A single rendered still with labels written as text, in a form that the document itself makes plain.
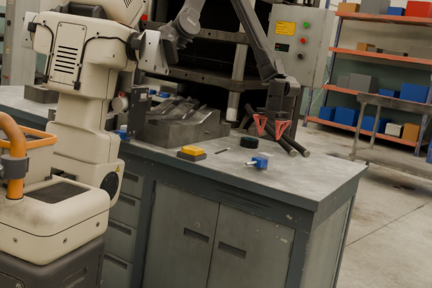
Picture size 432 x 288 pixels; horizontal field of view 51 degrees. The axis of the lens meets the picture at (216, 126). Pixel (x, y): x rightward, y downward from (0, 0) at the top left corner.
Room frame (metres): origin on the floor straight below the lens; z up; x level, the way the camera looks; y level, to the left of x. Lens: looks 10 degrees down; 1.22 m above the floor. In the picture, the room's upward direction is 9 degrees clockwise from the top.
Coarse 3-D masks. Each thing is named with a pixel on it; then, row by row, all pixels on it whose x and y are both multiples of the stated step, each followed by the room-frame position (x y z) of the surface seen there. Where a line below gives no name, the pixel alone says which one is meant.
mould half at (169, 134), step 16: (128, 112) 1.84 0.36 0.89; (176, 112) 1.97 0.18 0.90; (208, 112) 1.95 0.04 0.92; (144, 128) 1.75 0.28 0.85; (160, 128) 1.72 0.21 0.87; (176, 128) 1.73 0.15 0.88; (192, 128) 1.83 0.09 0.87; (208, 128) 1.95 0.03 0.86; (224, 128) 2.08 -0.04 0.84; (160, 144) 1.71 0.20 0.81; (176, 144) 1.75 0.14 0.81
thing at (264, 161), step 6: (258, 156) 1.63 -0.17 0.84; (264, 156) 1.61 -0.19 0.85; (270, 156) 1.60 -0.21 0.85; (246, 162) 1.54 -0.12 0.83; (252, 162) 1.56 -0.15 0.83; (258, 162) 1.58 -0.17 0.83; (264, 162) 1.59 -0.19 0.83; (270, 162) 1.61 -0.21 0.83; (264, 168) 1.60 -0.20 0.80; (270, 168) 1.61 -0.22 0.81
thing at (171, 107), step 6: (180, 96) 2.11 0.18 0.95; (174, 102) 2.06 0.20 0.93; (180, 102) 2.05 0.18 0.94; (186, 102) 2.08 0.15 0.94; (192, 102) 2.08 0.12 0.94; (198, 102) 2.07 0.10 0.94; (168, 108) 2.02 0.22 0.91; (174, 108) 2.01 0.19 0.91; (192, 108) 2.00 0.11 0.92; (150, 114) 1.92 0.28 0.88; (156, 114) 1.95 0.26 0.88; (162, 114) 1.97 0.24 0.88; (186, 114) 1.96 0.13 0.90; (192, 114) 1.95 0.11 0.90; (168, 120) 1.80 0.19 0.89; (174, 120) 1.88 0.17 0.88; (180, 120) 1.87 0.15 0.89
